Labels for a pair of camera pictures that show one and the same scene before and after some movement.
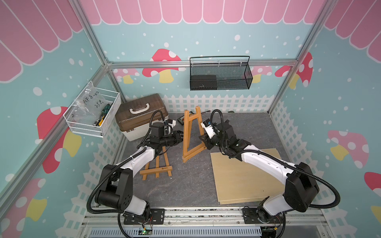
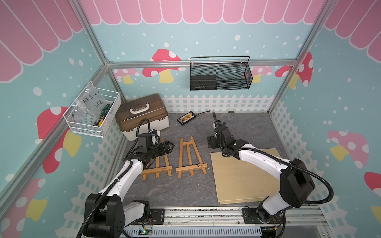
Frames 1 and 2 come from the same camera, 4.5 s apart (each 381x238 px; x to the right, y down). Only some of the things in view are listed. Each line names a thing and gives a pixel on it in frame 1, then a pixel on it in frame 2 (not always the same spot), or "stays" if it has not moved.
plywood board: [242, 201] stays
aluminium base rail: [225, 222] stays
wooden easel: [188, 152] → [191, 168]
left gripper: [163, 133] → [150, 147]
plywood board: [236, 180] stays
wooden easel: [157, 169] stays
